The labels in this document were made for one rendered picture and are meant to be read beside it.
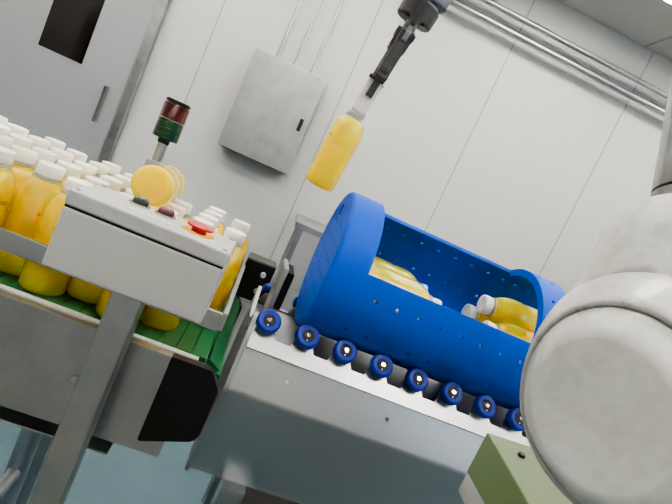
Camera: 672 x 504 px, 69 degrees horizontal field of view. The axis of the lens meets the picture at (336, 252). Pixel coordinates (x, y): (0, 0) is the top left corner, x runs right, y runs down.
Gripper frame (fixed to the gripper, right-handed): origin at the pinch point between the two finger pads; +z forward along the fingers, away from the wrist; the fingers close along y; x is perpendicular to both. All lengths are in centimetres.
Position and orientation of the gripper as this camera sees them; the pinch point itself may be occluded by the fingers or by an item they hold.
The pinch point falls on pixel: (366, 98)
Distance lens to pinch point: 103.7
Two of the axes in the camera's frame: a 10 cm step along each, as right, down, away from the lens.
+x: -8.5, -5.0, -1.6
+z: -5.3, 8.2, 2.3
